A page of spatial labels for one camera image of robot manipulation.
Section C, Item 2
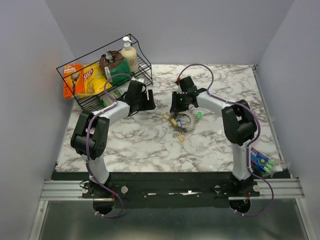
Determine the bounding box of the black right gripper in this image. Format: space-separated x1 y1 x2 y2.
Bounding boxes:
169 91 188 114

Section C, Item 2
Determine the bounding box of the yellow key tag with key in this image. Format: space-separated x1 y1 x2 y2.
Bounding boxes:
172 133 185 143

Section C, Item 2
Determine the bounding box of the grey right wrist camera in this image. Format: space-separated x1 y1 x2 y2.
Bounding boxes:
175 77 184 94

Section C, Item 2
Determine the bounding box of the white green snack pouch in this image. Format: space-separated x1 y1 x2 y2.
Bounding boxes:
100 77 145 111

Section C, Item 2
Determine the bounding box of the cream lotion pump bottle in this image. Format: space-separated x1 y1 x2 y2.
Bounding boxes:
121 36 139 73

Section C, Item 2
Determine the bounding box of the blue key tag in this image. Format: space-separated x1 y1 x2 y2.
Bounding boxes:
176 119 182 127

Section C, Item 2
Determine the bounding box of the black wire rack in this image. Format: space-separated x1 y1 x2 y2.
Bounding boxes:
56 33 153 112

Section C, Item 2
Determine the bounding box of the yellow chips bag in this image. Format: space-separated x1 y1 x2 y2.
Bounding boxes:
77 63 107 98

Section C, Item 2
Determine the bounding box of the large metal key ring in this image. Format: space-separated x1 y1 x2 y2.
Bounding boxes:
167 112 202 135

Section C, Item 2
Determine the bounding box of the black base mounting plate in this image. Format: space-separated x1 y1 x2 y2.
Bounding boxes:
51 172 260 213

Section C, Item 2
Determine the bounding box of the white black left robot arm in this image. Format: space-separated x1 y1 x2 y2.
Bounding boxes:
70 80 156 198

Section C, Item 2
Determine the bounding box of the green brown bag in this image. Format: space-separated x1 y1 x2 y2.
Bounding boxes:
99 50 131 86

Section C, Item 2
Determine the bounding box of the blue green toothbrush pack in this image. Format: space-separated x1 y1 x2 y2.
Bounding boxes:
250 148 276 178

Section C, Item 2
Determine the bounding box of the orange razor package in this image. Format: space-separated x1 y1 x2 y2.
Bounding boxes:
63 62 84 99

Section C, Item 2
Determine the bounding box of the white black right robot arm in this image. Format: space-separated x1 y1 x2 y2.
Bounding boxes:
169 76 259 196

